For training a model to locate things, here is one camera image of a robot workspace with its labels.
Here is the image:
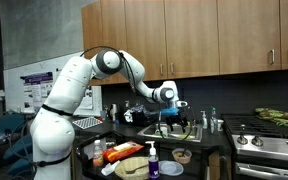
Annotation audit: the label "black white checkerboard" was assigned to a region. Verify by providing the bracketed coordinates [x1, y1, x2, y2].
[73, 117, 101, 130]

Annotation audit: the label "stainless steel gas stove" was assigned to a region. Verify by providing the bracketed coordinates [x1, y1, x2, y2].
[222, 114, 288, 180]

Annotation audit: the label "clear plastic container lid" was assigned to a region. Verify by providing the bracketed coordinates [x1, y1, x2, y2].
[159, 160, 184, 176]

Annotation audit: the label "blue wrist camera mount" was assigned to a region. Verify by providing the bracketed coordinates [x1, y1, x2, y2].
[160, 108, 179, 116]

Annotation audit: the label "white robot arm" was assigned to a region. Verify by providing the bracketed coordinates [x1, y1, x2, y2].
[30, 49, 187, 180]

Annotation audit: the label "green cap spray bottle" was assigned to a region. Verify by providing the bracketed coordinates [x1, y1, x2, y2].
[210, 107, 218, 135]

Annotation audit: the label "woven wicker basket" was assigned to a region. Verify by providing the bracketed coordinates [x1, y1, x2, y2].
[114, 156, 149, 180]

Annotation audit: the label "orange red snack bag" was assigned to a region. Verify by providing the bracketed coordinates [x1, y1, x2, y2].
[103, 141, 143, 163]

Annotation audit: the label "purple wall poster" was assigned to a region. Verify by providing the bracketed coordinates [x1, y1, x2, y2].
[21, 72, 53, 113]

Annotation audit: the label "stainless steel sink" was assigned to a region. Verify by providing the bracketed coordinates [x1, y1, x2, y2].
[138, 123, 203, 142]

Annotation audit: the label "clear soap dispenser bottle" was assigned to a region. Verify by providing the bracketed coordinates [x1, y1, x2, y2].
[201, 111, 208, 129]

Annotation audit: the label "small bowl with orange contents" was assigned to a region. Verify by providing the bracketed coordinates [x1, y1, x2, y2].
[172, 148, 192, 164]

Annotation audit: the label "wooden upper cabinets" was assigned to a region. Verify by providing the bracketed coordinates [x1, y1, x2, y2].
[81, 0, 288, 80]

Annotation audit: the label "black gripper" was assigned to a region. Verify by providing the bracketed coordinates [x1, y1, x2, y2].
[166, 115, 188, 132]

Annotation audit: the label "white crumpled napkin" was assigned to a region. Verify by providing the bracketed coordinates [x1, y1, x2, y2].
[101, 161, 120, 176]

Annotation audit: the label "black utility cart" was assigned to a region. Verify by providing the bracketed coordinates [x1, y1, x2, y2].
[75, 131, 231, 180]

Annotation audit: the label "green patterned oven mitt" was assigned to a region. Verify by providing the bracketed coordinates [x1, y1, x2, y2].
[255, 108, 288, 126]

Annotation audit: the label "purple hand sanitizer pump bottle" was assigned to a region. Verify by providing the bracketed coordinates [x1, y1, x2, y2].
[146, 141, 160, 180]

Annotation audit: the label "black coffee machine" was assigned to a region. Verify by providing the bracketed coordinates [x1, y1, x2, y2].
[124, 105, 157, 127]

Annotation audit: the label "orange drink bottle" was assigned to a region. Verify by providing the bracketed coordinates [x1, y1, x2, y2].
[93, 140, 104, 166]

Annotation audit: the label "dark plastic fork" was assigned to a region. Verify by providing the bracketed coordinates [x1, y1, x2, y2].
[125, 164, 148, 174]

